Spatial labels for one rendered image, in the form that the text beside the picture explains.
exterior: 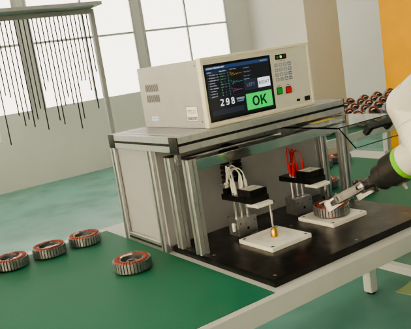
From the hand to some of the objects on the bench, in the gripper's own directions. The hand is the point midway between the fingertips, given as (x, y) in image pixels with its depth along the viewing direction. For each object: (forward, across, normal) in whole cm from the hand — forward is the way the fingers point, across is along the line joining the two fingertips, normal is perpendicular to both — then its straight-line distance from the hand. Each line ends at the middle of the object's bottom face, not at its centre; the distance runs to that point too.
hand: (344, 200), depth 176 cm
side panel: (+44, -44, +16) cm, 64 cm away
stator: (+29, -60, +7) cm, 67 cm away
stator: (+8, 0, -1) cm, 8 cm away
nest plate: (+8, 0, -2) cm, 9 cm away
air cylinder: (+21, 0, +5) cm, 21 cm away
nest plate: (+8, -24, -2) cm, 26 cm away
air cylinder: (+21, -24, +5) cm, 32 cm away
